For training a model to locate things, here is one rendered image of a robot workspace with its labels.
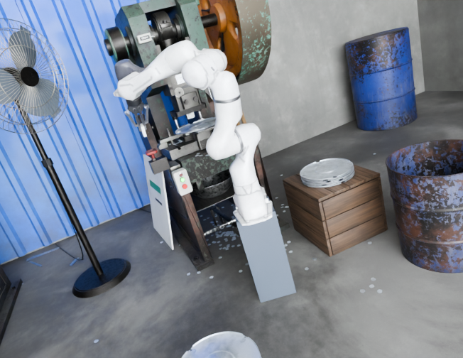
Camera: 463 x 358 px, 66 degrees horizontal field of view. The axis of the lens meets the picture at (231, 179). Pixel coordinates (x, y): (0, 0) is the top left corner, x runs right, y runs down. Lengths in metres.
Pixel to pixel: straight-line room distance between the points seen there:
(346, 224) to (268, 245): 0.52
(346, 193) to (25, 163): 2.52
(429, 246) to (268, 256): 0.70
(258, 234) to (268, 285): 0.27
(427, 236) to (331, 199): 0.46
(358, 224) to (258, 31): 1.15
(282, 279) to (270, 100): 2.38
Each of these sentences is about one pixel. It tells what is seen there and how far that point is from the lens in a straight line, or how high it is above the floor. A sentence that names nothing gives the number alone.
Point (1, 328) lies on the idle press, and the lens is 2.62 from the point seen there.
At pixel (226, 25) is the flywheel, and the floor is 1.27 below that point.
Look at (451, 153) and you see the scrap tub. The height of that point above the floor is 0.41.
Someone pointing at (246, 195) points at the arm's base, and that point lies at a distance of 1.56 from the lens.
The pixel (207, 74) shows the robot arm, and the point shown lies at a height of 1.08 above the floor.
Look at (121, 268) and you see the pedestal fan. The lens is 2.51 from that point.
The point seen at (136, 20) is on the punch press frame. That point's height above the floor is 1.41.
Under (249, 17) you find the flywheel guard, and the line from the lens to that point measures 1.99.
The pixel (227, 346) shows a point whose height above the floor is 0.23.
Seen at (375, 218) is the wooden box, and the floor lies 0.11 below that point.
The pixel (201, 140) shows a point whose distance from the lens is 2.11.
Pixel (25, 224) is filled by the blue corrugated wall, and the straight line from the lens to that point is 3.50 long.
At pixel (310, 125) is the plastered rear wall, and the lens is 4.08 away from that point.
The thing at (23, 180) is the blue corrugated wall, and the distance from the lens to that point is 3.40.
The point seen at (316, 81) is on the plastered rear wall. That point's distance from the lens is 4.10.
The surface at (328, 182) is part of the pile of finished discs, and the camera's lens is 1.94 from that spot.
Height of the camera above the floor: 1.15
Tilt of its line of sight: 20 degrees down
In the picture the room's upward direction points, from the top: 16 degrees counter-clockwise
